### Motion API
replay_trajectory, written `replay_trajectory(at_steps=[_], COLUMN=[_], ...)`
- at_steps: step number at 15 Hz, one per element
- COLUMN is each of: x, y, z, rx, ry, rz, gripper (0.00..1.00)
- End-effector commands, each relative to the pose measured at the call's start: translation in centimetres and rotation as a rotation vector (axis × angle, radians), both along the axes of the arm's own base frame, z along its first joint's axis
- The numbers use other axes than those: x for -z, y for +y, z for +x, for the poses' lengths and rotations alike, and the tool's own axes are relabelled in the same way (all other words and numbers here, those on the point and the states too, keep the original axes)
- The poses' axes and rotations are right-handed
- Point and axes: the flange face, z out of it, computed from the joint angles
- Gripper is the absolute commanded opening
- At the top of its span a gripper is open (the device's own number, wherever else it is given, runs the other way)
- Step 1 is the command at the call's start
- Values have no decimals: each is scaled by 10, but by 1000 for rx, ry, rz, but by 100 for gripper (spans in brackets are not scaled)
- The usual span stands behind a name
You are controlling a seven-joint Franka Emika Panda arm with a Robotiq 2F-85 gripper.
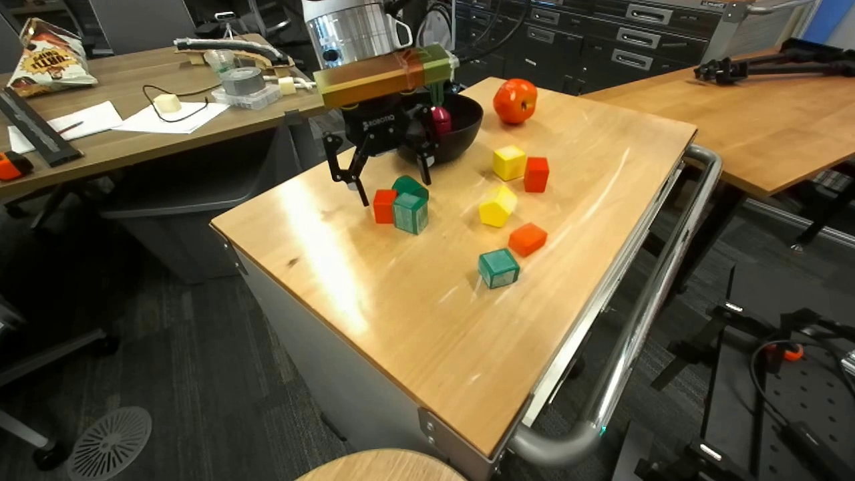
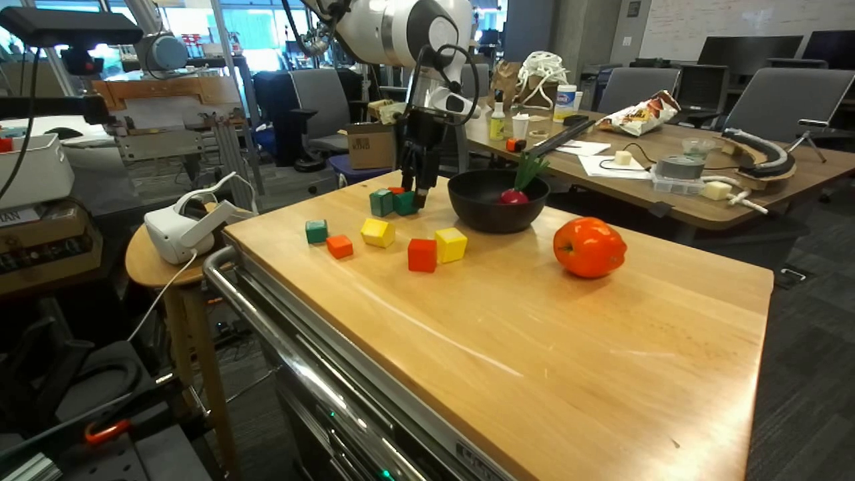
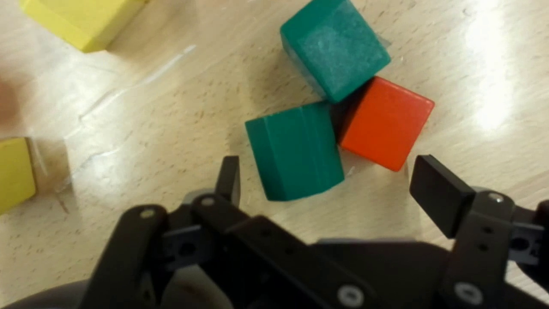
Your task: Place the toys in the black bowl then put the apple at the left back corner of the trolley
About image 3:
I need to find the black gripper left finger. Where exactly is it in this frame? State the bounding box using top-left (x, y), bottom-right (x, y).
top-left (79, 154), bottom-right (380, 309)

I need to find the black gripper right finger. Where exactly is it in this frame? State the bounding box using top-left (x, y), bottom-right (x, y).
top-left (409, 153), bottom-right (549, 309)

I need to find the green arched wooden block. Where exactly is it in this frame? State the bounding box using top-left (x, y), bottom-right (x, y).
top-left (244, 101), bottom-right (347, 202)

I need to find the green wooden cube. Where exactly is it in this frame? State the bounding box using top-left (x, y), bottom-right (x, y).
top-left (280, 0), bottom-right (393, 105)

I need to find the yellow wooden cube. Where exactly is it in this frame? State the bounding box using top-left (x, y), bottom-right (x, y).
top-left (0, 136), bottom-right (40, 214)
top-left (19, 0), bottom-right (152, 55)

